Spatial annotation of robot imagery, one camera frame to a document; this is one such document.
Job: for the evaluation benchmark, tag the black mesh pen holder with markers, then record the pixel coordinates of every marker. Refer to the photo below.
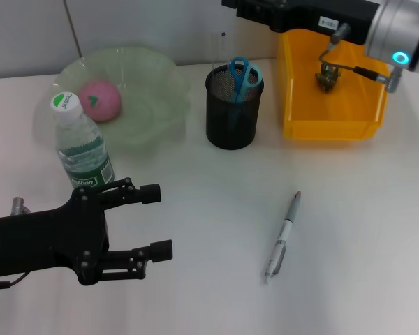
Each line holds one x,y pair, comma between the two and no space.
223,129

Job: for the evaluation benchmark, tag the transparent plastic ruler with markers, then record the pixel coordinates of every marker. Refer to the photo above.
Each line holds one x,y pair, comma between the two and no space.
219,52

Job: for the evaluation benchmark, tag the yellow plastic bin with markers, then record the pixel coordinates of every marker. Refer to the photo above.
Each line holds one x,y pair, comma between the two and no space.
335,111

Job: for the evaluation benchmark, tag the blue scissors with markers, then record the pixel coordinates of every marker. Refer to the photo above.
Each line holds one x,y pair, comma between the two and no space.
239,70

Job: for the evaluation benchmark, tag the grey white pen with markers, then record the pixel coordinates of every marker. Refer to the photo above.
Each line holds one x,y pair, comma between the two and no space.
283,240

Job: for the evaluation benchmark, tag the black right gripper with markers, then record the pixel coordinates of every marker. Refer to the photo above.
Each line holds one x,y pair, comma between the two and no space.
300,14

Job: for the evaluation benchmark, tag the green plastic wrapper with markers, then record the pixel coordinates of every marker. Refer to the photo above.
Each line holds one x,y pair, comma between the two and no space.
327,82

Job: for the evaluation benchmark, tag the green glass fruit plate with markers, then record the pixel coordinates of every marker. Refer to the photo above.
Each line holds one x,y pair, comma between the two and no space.
150,90

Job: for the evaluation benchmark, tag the clear green-label water bottle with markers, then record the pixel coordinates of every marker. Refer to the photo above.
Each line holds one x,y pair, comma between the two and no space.
84,153

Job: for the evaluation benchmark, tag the pink toy peach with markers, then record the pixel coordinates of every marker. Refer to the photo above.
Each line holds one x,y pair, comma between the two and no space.
103,104

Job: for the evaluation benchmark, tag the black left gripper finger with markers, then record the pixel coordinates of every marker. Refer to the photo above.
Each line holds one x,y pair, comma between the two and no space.
162,250
151,193

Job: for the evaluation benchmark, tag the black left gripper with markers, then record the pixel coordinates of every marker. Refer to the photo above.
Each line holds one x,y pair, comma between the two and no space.
42,240

